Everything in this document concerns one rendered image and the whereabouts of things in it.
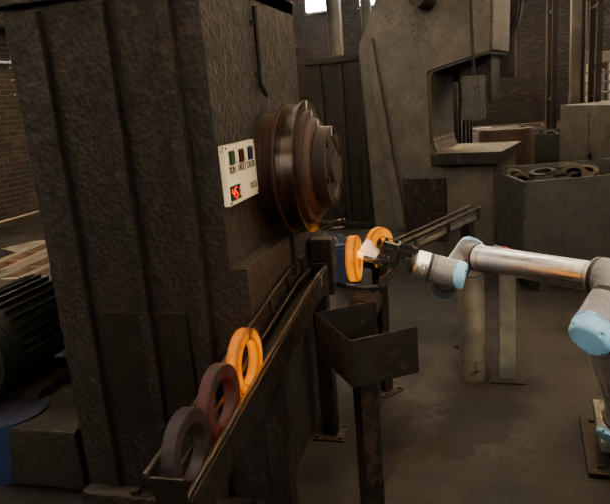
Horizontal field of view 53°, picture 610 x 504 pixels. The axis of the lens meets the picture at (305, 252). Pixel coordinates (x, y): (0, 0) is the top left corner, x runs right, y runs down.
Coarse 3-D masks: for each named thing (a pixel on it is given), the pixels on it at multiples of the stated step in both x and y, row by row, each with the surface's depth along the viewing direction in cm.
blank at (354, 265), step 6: (348, 240) 201; (354, 240) 200; (360, 240) 208; (348, 246) 199; (354, 246) 199; (360, 246) 208; (348, 252) 198; (354, 252) 198; (348, 258) 198; (354, 258) 198; (360, 258) 208; (348, 264) 198; (354, 264) 198; (360, 264) 207; (348, 270) 199; (354, 270) 198; (360, 270) 206; (348, 276) 201; (354, 276) 200; (360, 276) 206
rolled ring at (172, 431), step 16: (176, 416) 129; (192, 416) 131; (176, 432) 125; (192, 432) 138; (208, 432) 139; (176, 448) 124; (208, 448) 139; (160, 464) 124; (176, 464) 124; (192, 464) 136; (192, 480) 131
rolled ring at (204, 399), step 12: (216, 372) 144; (228, 372) 150; (204, 384) 142; (216, 384) 144; (228, 384) 154; (204, 396) 141; (228, 396) 155; (204, 408) 140; (228, 408) 154; (228, 420) 151; (216, 432) 143
